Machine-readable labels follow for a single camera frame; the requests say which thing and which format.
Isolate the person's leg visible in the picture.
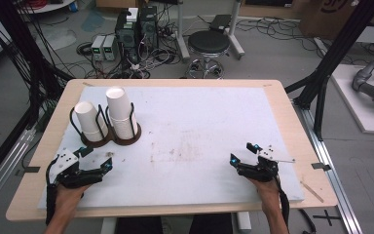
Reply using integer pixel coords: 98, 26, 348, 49
114, 215, 166, 234
188, 213, 235, 234

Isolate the person's right hand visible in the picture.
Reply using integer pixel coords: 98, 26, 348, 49
247, 176, 282, 214

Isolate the white table leg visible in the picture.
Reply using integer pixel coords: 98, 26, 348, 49
235, 212, 253, 233
99, 216, 118, 234

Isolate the white foam mat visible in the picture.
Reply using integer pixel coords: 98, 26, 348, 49
37, 85, 306, 210

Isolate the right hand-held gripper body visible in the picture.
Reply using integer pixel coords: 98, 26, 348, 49
237, 145, 296, 183

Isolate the left hand-held gripper cable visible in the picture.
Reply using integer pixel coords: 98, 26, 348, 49
45, 155, 60, 226

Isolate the black floor cable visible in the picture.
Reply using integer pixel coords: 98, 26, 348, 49
298, 208, 318, 234

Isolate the white metal stand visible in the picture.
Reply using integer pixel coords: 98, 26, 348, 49
173, 0, 246, 62

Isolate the person's right leg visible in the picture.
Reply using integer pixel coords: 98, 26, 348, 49
188, 213, 235, 234

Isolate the black computer tower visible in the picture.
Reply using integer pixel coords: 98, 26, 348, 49
114, 9, 141, 63
138, 5, 160, 51

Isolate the tangle of floor cables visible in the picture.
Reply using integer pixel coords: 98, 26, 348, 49
61, 30, 183, 80

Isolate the black metal frame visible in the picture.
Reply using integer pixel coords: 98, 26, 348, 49
284, 0, 374, 141

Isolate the short stack of paper cups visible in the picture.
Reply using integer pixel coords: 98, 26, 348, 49
73, 100, 109, 143

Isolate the black round stool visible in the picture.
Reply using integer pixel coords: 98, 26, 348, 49
184, 29, 232, 80

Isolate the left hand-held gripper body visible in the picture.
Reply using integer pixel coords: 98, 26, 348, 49
50, 147, 105, 190

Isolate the black wire cup holder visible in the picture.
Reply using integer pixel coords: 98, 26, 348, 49
69, 102, 142, 149

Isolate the white platform board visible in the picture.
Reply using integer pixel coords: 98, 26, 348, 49
330, 63, 374, 135

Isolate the person's left hand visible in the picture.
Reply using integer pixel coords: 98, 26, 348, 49
54, 182, 92, 214

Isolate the grey bench power supply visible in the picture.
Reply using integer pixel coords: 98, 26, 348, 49
102, 33, 120, 62
90, 34, 107, 62

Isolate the hand-held gripper cable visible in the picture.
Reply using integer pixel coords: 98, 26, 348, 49
273, 175, 292, 229
45, 155, 60, 226

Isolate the thin wooden stick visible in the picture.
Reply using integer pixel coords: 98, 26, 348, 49
299, 180, 325, 204

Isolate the small white box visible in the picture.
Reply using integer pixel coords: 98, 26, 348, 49
126, 7, 140, 23

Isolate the flat black device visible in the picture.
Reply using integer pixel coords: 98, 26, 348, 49
208, 14, 233, 33

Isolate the black cable bundle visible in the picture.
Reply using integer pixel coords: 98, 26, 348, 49
0, 0, 75, 110

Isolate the tall stack of paper cups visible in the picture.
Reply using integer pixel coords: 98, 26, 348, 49
105, 86, 139, 141

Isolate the aluminium rail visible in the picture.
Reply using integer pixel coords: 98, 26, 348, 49
293, 99, 365, 234
0, 128, 37, 217

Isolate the cardboard box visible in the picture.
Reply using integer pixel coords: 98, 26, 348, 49
298, 0, 374, 41

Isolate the black tape cross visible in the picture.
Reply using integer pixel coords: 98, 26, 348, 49
313, 209, 342, 227

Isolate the right hand-held gripper cable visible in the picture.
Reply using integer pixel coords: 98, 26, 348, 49
273, 175, 292, 229

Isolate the person's left leg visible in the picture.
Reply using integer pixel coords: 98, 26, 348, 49
114, 215, 166, 234

